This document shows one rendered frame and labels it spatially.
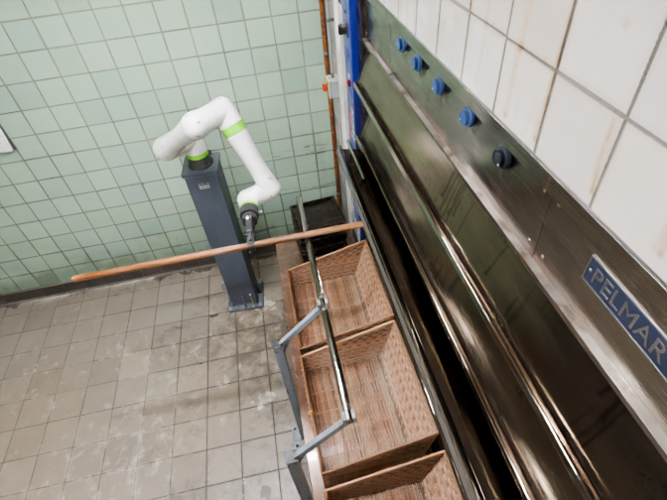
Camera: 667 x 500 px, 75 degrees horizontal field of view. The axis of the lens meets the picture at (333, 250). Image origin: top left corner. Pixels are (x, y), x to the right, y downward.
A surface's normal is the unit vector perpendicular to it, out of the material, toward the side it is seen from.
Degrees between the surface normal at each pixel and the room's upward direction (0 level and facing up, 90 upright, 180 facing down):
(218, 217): 90
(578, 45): 90
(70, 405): 0
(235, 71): 90
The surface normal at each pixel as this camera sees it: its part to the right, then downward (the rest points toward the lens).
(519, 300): -0.95, -0.07
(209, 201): 0.14, 0.68
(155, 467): -0.08, -0.72
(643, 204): -0.98, 0.19
